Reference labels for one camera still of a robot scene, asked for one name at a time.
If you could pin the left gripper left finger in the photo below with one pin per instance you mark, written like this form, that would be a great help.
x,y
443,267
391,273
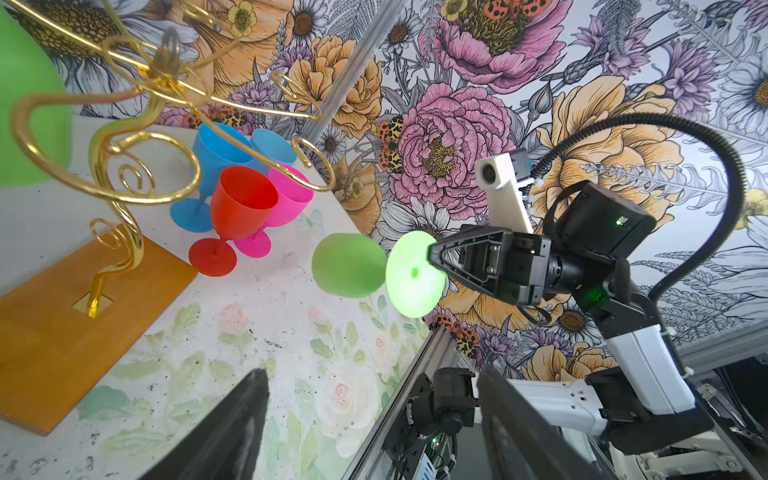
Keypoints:
x,y
226,443

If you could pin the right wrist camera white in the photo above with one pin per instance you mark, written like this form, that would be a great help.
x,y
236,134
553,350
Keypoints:
x,y
502,177

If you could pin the red wine glass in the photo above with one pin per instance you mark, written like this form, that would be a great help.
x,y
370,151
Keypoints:
x,y
242,201

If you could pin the gold wire rack wooden base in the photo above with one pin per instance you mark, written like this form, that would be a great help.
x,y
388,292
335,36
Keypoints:
x,y
63,329

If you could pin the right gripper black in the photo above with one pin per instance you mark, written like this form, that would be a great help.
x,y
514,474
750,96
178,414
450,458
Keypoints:
x,y
530,268

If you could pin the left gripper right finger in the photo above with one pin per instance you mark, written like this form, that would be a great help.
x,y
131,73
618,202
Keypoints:
x,y
519,421

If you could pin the pink wine glass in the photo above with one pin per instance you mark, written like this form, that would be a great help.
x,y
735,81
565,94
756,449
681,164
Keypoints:
x,y
292,200

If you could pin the right aluminium frame post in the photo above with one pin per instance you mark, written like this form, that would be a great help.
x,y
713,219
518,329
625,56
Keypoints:
x,y
366,22

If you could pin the blue wine glass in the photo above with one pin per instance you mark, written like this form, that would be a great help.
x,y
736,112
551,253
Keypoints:
x,y
273,146
214,154

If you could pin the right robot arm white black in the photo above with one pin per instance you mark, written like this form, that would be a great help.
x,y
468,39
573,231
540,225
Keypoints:
x,y
641,404

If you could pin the aluminium front rail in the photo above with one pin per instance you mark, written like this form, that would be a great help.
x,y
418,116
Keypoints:
x,y
371,461

